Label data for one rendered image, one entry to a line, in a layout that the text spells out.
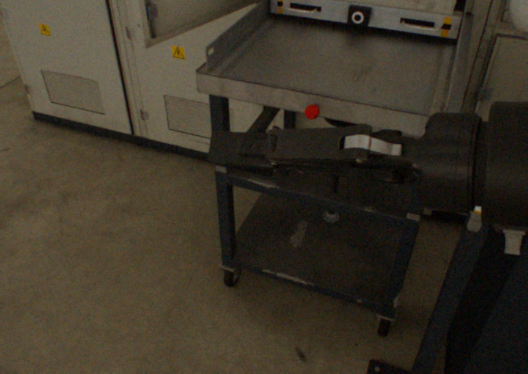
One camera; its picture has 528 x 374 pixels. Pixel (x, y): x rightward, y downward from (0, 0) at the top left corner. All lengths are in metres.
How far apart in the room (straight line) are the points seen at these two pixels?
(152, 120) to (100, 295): 0.89
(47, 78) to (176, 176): 0.84
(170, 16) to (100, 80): 1.00
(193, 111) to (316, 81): 1.09
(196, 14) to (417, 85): 0.70
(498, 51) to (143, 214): 1.46
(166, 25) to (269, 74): 0.39
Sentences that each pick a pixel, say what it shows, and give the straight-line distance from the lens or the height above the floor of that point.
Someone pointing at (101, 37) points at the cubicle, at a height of 0.56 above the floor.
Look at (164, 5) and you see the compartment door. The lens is 1.44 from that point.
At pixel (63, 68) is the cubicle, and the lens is 2.53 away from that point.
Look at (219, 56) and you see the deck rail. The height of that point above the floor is 0.87.
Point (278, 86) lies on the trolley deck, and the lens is 1.14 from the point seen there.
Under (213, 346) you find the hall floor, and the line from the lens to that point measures 1.64.
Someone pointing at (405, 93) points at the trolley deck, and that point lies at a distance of 1.16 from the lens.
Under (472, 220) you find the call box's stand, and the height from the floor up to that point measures 0.77.
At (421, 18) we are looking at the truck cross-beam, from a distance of 1.43.
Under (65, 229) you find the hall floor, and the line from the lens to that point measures 2.12.
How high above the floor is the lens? 1.38
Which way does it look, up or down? 38 degrees down
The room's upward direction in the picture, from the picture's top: straight up
